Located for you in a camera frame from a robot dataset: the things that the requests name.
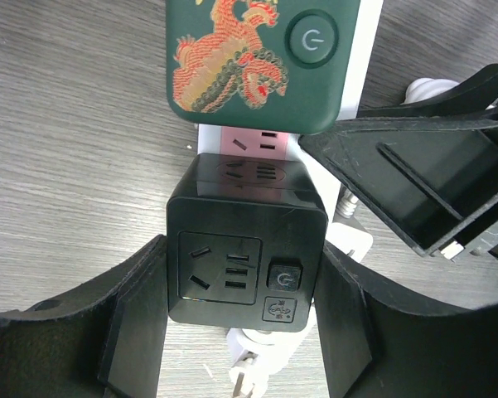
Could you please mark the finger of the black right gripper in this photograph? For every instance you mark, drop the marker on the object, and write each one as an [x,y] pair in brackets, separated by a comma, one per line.
[428,170]

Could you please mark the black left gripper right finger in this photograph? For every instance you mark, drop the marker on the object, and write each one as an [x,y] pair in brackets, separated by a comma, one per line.
[381,339]

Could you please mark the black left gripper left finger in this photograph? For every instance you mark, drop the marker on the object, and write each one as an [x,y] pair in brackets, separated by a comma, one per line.
[103,338]

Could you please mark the black cube adapter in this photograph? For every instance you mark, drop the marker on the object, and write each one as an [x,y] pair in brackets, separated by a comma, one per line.
[244,242]

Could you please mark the green dragon cube adapter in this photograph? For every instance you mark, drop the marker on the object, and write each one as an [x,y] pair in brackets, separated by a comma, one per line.
[270,65]

